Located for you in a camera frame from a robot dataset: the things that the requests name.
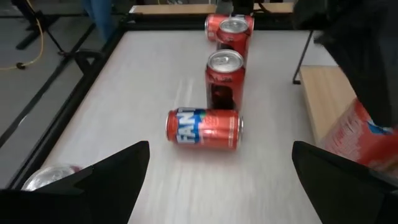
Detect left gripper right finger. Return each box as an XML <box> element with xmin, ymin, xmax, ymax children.
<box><xmin>291</xmin><ymin>141</ymin><xmax>398</xmax><ymax>224</ymax></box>

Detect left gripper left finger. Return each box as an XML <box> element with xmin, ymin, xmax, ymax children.
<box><xmin>0</xmin><ymin>141</ymin><xmax>150</xmax><ymax>224</ymax></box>

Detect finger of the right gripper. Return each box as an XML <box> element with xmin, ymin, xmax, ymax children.
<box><xmin>325</xmin><ymin>46</ymin><xmax>398</xmax><ymax>128</ymax></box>

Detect red Fanta can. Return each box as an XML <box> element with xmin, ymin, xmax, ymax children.
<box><xmin>204</xmin><ymin>49</ymin><xmax>246</xmax><ymax>111</ymax></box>
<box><xmin>165</xmin><ymin>107</ymin><xmax>244</xmax><ymax>151</ymax></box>
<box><xmin>216</xmin><ymin>17</ymin><xmax>251</xmax><ymax>68</ymax></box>
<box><xmin>320</xmin><ymin>98</ymin><xmax>398</xmax><ymax>175</ymax></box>
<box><xmin>21</xmin><ymin>164</ymin><xmax>83</xmax><ymax>191</ymax></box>
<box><xmin>204</xmin><ymin>13</ymin><xmax>256</xmax><ymax>43</ymax></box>

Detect wooden shelf with black legs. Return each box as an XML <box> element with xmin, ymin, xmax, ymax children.
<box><xmin>292</xmin><ymin>29</ymin><xmax>358</xmax><ymax>146</ymax></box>

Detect thin black tripod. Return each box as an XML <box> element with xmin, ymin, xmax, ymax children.
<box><xmin>37</xmin><ymin>12</ymin><xmax>69</xmax><ymax>58</ymax></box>

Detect thick black stand base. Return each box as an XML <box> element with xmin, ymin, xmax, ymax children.
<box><xmin>11</xmin><ymin>0</ymin><xmax>60</xmax><ymax>50</ymax></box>

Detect person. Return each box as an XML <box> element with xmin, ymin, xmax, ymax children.
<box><xmin>81</xmin><ymin>0</ymin><xmax>118</xmax><ymax>41</ymax></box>

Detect yellow floor cable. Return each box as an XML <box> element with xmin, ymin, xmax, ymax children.
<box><xmin>0</xmin><ymin>0</ymin><xmax>44</xmax><ymax>71</ymax></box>

